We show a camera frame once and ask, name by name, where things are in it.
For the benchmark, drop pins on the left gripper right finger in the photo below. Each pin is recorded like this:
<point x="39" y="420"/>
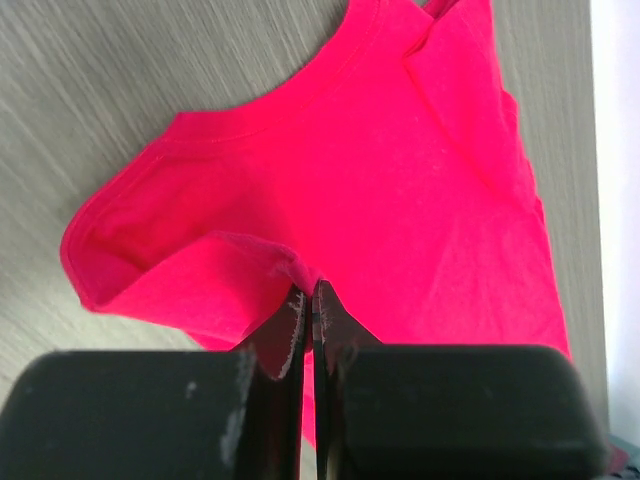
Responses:
<point x="386" y="411"/>

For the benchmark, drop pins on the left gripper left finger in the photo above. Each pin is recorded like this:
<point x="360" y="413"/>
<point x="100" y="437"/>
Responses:
<point x="163" y="414"/>

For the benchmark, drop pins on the red t shirt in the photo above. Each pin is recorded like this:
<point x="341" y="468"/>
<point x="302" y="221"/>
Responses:
<point x="391" y="166"/>

